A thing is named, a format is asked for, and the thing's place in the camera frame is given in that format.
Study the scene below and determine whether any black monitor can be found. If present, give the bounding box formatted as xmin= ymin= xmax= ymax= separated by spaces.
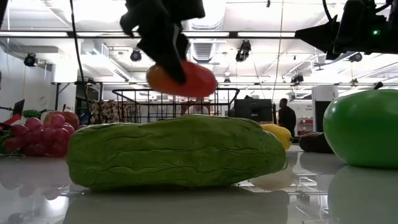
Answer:
xmin=233 ymin=98 xmax=274 ymax=123

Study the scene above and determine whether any red grape bunch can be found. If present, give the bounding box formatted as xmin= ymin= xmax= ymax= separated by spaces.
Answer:
xmin=0 ymin=114 xmax=77 ymax=158

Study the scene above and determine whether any yellow lemon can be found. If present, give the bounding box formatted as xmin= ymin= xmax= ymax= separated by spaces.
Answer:
xmin=260 ymin=123 xmax=294 ymax=152

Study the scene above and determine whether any green leafy bunch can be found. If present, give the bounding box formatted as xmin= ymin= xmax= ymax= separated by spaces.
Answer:
xmin=22 ymin=109 xmax=42 ymax=119

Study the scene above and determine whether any dark red apple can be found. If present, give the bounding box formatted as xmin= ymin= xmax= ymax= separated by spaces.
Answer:
xmin=43 ymin=105 xmax=81 ymax=131

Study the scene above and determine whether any red and black equipment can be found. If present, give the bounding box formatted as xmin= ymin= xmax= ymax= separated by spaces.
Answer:
xmin=0 ymin=99 xmax=25 ymax=129

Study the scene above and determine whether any thin black cable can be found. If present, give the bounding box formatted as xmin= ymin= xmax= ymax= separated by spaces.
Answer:
xmin=68 ymin=0 xmax=91 ymax=108

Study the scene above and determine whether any white shelf with red bins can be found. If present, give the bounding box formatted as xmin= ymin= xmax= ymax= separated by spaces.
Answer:
xmin=297 ymin=117 xmax=313 ymax=136

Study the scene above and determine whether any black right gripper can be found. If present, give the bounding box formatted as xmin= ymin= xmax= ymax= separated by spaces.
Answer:
xmin=295 ymin=0 xmax=398 ymax=60

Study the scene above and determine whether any person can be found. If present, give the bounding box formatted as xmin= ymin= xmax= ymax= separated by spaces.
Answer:
xmin=277 ymin=98 xmax=297 ymax=138

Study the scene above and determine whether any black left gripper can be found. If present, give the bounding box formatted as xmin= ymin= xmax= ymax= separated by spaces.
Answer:
xmin=119 ymin=0 xmax=206 ymax=86

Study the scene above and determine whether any white cabinet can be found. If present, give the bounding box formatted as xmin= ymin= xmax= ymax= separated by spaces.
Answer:
xmin=312 ymin=85 xmax=340 ymax=133

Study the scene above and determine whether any dark purple carrot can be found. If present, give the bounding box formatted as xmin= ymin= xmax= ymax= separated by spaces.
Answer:
xmin=298 ymin=131 xmax=334 ymax=154

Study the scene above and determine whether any large green cucumber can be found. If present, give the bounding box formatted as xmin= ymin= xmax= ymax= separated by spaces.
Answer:
xmin=66 ymin=114 xmax=287 ymax=189

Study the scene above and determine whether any black wire basket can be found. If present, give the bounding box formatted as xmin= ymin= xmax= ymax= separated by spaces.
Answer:
xmin=111 ymin=88 xmax=241 ymax=124

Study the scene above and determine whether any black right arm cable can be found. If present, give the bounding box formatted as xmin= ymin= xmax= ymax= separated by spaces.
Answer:
xmin=322 ymin=0 xmax=335 ymax=21

